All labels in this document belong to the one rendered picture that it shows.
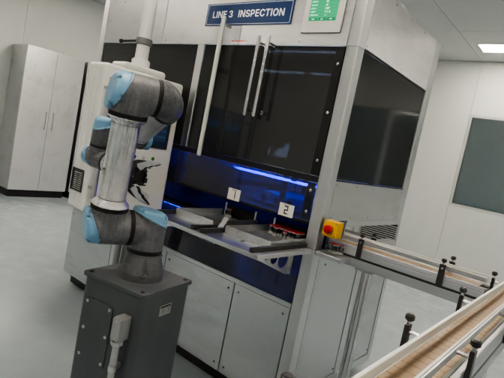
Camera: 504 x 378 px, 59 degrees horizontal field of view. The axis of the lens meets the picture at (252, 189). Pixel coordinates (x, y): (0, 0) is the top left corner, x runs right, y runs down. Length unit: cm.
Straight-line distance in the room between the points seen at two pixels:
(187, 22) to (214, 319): 171
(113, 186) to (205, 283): 122
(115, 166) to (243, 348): 132
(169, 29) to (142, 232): 173
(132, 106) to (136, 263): 50
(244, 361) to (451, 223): 465
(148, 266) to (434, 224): 548
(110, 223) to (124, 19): 213
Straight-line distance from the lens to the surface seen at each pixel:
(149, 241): 148
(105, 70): 235
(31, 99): 664
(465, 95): 671
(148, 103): 136
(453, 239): 657
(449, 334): 125
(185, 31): 282
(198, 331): 259
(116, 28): 340
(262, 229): 223
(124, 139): 137
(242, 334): 237
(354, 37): 210
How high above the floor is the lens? 129
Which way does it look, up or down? 6 degrees down
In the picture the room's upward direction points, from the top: 11 degrees clockwise
